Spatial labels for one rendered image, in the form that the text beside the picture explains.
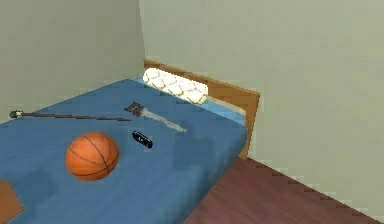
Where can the white patterned pillow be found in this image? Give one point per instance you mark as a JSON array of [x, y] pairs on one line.
[[175, 85]]

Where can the black remote control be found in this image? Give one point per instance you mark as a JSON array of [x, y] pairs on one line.
[[142, 139]]

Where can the orange basketball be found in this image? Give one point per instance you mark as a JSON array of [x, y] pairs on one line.
[[92, 156]]

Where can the dark thin baseball bat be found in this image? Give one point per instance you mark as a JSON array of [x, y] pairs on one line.
[[66, 116]]

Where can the blue bed with wooden frame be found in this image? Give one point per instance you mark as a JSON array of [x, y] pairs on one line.
[[173, 180]]

